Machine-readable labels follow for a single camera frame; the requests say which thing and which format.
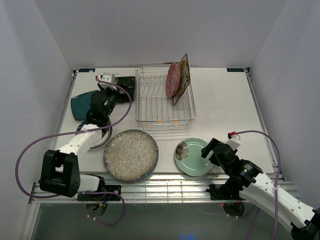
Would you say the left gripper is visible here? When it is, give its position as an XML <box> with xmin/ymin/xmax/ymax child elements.
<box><xmin>97</xmin><ymin>82</ymin><xmax>135</xmax><ymax>118</ymax></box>

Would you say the mint green flower plate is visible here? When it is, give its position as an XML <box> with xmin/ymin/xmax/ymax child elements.
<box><xmin>174</xmin><ymin>137</ymin><xmax>214</xmax><ymax>177</ymax></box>

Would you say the pink polka dot plate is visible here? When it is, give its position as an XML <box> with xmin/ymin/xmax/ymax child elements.
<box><xmin>165</xmin><ymin>62</ymin><xmax>181</xmax><ymax>97</ymax></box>

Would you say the cream flower square plate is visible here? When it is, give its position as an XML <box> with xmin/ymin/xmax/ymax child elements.
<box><xmin>172</xmin><ymin>53</ymin><xmax>191</xmax><ymax>106</ymax></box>

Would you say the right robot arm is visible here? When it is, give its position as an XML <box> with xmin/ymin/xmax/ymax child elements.
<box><xmin>201</xmin><ymin>137</ymin><xmax>320</xmax><ymax>240</ymax></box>

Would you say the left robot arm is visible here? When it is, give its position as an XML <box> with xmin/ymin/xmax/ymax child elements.
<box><xmin>39</xmin><ymin>87</ymin><xmax>120</xmax><ymax>200</ymax></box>

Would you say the teal square plate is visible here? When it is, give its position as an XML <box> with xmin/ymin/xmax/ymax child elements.
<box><xmin>70</xmin><ymin>90</ymin><xmax>96</xmax><ymax>121</ymax></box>

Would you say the black floral square plate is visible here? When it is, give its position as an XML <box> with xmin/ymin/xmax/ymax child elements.
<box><xmin>114</xmin><ymin>76</ymin><xmax>136</xmax><ymax>104</ymax></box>

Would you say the left blue table label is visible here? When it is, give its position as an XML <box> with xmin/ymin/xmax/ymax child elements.
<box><xmin>78</xmin><ymin>68</ymin><xmax>96</xmax><ymax>73</ymax></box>

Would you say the blue table label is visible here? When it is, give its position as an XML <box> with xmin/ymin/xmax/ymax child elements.
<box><xmin>78</xmin><ymin>68</ymin><xmax>96</xmax><ymax>73</ymax></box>
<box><xmin>226</xmin><ymin>68</ymin><xmax>245</xmax><ymax>73</ymax></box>

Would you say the white plate green rim left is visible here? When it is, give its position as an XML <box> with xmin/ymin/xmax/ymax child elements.
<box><xmin>76</xmin><ymin>120</ymin><xmax>113</xmax><ymax>150</ymax></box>

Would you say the large speckled round plate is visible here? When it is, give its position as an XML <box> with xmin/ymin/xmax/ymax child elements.
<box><xmin>103</xmin><ymin>129</ymin><xmax>159</xmax><ymax>183</ymax></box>

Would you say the right blue table label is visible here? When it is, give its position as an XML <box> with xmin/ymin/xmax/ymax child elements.
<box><xmin>226</xmin><ymin>68</ymin><xmax>245</xmax><ymax>73</ymax></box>

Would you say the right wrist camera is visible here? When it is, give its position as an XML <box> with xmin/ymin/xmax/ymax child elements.
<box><xmin>225</xmin><ymin>131</ymin><xmax>241</xmax><ymax>151</ymax></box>

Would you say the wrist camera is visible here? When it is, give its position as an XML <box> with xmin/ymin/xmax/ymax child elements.
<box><xmin>225</xmin><ymin>131</ymin><xmax>241</xmax><ymax>151</ymax></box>
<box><xmin>95</xmin><ymin>73</ymin><xmax>117</xmax><ymax>90</ymax></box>

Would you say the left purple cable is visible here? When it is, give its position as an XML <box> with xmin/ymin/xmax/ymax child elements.
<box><xmin>14</xmin><ymin>76</ymin><xmax>133</xmax><ymax>226</ymax></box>

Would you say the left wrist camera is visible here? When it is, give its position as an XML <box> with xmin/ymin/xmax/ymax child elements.
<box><xmin>95</xmin><ymin>73</ymin><xmax>117</xmax><ymax>90</ymax></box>

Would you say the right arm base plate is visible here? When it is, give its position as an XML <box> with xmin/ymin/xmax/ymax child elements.
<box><xmin>206</xmin><ymin>184</ymin><xmax>242</xmax><ymax>201</ymax></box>

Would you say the wire dish rack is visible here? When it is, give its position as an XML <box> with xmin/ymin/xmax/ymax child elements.
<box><xmin>135</xmin><ymin>62</ymin><xmax>196</xmax><ymax>129</ymax></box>

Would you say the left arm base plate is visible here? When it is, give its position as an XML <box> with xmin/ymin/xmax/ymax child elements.
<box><xmin>76</xmin><ymin>184</ymin><xmax>122</xmax><ymax>202</ymax></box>

